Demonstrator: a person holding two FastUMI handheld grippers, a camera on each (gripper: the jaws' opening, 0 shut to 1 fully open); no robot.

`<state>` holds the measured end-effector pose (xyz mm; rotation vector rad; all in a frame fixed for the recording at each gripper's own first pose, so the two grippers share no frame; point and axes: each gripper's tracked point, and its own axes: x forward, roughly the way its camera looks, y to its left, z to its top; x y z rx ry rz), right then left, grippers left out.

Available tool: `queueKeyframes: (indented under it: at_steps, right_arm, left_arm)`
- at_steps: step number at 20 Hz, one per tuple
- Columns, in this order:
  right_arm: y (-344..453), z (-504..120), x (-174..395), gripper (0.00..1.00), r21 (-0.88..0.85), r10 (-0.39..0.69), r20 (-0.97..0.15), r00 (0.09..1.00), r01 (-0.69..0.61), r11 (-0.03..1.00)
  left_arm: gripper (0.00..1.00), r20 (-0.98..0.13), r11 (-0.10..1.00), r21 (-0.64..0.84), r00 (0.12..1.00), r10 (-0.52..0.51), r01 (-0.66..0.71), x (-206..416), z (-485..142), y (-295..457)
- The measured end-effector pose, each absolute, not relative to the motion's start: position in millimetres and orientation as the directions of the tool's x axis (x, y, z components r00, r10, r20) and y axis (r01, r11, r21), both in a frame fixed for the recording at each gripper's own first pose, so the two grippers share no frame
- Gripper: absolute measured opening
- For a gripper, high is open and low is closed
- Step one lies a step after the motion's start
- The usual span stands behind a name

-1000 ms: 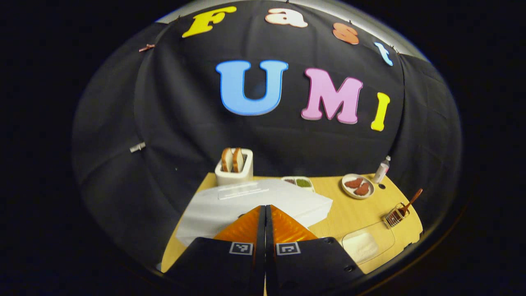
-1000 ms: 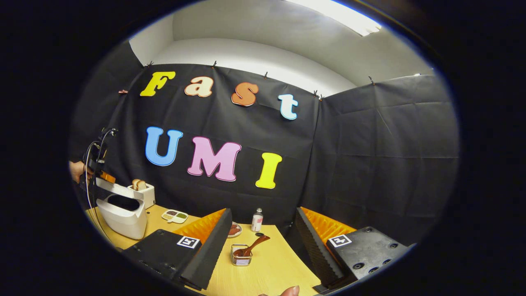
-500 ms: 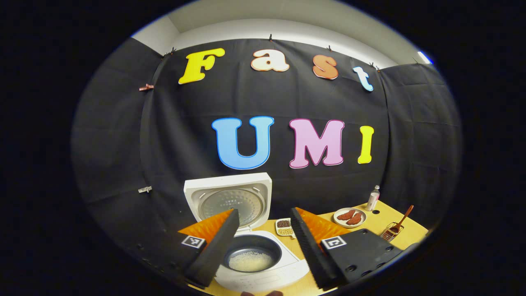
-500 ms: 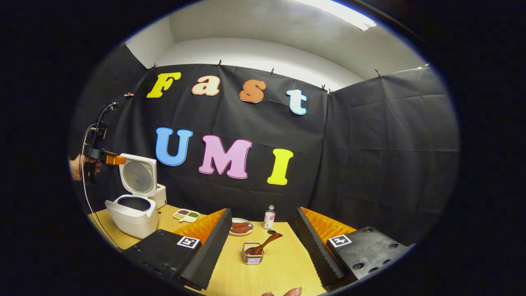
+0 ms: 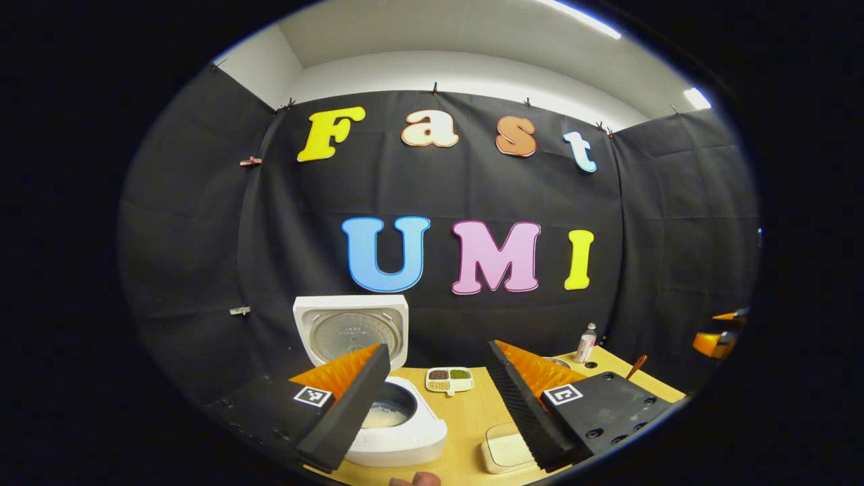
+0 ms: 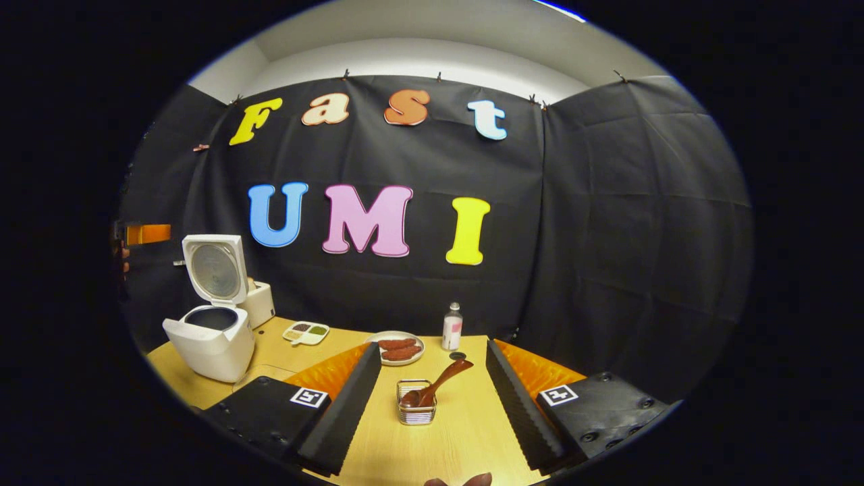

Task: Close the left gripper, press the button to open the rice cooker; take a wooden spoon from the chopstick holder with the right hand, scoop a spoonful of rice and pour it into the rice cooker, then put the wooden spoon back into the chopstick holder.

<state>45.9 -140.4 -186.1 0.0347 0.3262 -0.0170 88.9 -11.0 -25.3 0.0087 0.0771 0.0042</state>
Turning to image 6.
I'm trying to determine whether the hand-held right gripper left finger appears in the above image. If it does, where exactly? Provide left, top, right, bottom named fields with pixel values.
left=202, top=341, right=383, bottom=479

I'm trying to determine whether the white divided bean dish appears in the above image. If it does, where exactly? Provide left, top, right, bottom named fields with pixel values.
left=282, top=321, right=331, bottom=346

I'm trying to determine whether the small pink label bottle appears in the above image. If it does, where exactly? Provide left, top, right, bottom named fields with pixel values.
left=442, top=302, right=464, bottom=352

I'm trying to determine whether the white toaster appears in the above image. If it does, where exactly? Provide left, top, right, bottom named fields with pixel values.
left=240, top=280, right=276, bottom=329

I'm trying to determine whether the white round plate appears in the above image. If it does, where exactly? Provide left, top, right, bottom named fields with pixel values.
left=364, top=330, right=426, bottom=367

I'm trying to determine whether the metal wire chopstick holder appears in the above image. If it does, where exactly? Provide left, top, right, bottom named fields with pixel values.
left=396, top=379, right=437, bottom=426

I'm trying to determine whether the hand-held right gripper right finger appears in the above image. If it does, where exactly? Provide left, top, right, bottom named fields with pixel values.
left=486, top=340, right=672, bottom=475

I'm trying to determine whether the brown wooden spoon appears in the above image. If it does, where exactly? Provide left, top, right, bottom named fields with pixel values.
left=400, top=358, right=475, bottom=408

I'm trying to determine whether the black backdrop cloth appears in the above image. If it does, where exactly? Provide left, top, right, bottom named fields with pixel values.
left=115, top=67, right=753, bottom=406

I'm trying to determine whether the white rice cooker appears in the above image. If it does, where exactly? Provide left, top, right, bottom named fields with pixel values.
left=162, top=234, right=256, bottom=384

